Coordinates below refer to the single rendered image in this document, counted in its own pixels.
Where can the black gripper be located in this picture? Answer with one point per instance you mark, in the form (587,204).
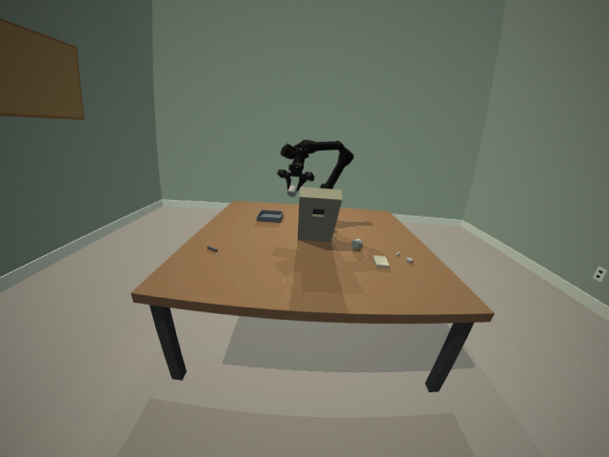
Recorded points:
(302,177)

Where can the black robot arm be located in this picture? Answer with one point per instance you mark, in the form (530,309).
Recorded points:
(308,147)

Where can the beige rectangular panel with round holes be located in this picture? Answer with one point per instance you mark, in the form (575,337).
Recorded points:
(318,213)

